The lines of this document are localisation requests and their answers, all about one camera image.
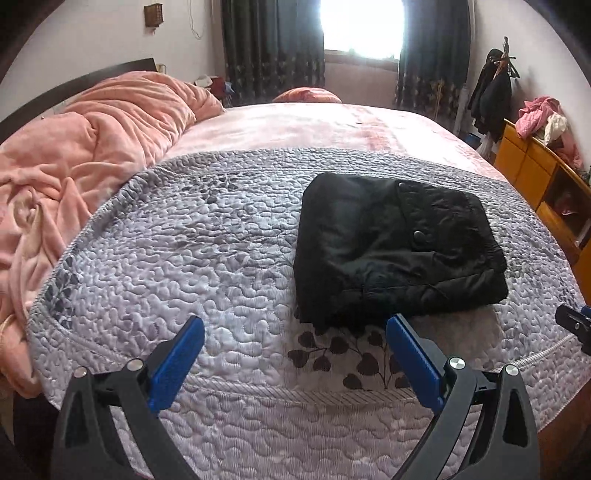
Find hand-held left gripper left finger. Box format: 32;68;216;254
50;315;205;480

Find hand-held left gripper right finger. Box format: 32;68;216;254
385;314;541;480

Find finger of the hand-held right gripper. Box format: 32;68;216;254
555;302;591;356

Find black pants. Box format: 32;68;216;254
294;172;509;332

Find grey quilted bedspread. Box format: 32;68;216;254
27;148;591;480

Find wooden cabinet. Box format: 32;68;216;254
493;119;591;266

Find white crumpled cloth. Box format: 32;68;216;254
544;113;568;144

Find pink clothes pile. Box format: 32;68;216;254
515;96;585;169

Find pink fleece blanket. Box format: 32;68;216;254
0;71;226;400

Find dark coats on rack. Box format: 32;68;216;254
467;37;520;144

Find colourful bedside clutter pile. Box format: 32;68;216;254
194;75;236;108

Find orange pink pillow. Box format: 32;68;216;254
272;87;342;104

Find dark wooden headboard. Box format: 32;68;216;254
0;58;158;134

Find dark patterned curtain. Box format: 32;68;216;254
394;0;472;125
221;0;326;108

